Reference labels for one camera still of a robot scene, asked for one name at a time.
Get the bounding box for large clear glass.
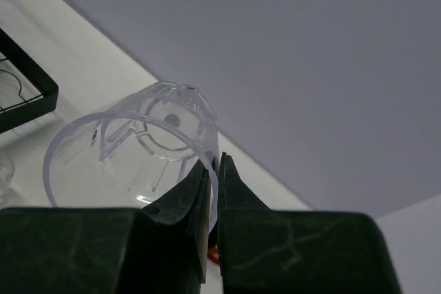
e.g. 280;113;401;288
43;81;221;233

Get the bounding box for small clear glass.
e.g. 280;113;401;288
0;153;16;207

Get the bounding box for brown ceramic teacup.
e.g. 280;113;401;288
207;246;220;266

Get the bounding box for black wire dish rack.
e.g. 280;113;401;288
1;31;59;133

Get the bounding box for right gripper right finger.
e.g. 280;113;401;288
218;154;402;293

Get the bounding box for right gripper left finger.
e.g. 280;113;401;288
1;162;211;293

